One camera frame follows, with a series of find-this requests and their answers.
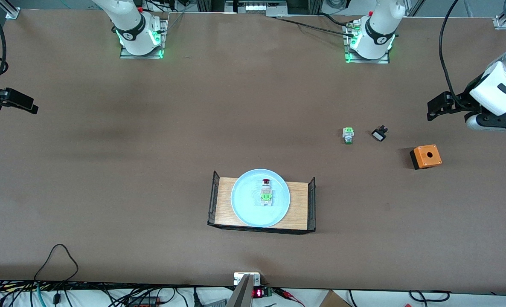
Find red push button switch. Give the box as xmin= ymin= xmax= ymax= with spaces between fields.
xmin=259 ymin=179 xmax=275 ymax=207

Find light blue round plate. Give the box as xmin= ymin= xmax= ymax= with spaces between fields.
xmin=231 ymin=169 xmax=291 ymax=228

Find grey control box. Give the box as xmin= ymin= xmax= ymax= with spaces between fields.
xmin=224 ymin=0 xmax=288 ymax=17

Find brown cardboard piece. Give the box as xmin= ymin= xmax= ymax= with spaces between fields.
xmin=319 ymin=290 xmax=356 ymax=307

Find red clip test leads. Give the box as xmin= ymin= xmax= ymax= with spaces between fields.
xmin=274 ymin=288 xmax=307 ymax=307

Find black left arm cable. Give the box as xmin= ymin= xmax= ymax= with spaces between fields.
xmin=439 ymin=0 xmax=462 ymax=101

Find orange button enclosure box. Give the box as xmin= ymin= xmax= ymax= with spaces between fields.
xmin=409 ymin=145 xmax=442 ymax=170

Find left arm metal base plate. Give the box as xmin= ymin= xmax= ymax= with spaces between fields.
xmin=344 ymin=20 xmax=395 ymax=64

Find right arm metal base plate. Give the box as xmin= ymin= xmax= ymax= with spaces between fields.
xmin=120 ymin=18 xmax=169 ymax=59

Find thin black looped cable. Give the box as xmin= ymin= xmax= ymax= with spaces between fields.
xmin=33 ymin=244 xmax=79 ymax=284

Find long black power cable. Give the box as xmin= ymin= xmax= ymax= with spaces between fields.
xmin=267 ymin=15 xmax=358 ymax=39

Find black flat looped cable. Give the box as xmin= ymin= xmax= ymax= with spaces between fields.
xmin=409 ymin=290 xmax=451 ymax=302

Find black wire tray wooden base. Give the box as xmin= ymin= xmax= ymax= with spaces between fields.
xmin=207 ymin=171 xmax=317 ymax=235

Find silver camera clamp bracket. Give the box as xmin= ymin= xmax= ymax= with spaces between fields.
xmin=234 ymin=272 xmax=262 ymax=286

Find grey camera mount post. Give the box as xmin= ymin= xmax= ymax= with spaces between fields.
xmin=227 ymin=274 xmax=254 ymax=307

